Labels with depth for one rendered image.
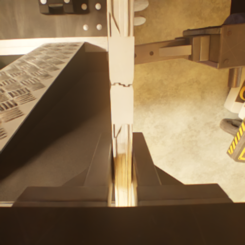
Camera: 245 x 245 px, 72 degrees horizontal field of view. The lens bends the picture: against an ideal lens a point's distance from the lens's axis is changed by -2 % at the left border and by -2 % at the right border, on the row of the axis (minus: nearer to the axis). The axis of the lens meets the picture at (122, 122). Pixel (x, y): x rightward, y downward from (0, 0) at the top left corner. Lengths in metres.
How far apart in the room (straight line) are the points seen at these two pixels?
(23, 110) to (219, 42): 0.32
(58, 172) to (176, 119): 1.05
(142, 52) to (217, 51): 0.09
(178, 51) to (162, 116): 0.94
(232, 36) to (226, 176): 1.51
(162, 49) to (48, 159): 0.22
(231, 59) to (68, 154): 0.24
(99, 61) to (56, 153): 0.67
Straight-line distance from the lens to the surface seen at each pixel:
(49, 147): 0.29
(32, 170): 0.25
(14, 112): 0.35
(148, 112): 1.15
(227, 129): 1.22
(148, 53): 0.26
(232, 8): 0.34
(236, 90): 1.18
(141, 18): 0.29
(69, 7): 0.84
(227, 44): 0.24
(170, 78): 1.11
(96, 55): 0.88
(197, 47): 0.25
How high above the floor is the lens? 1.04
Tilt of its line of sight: 64 degrees down
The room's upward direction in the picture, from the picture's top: 178 degrees clockwise
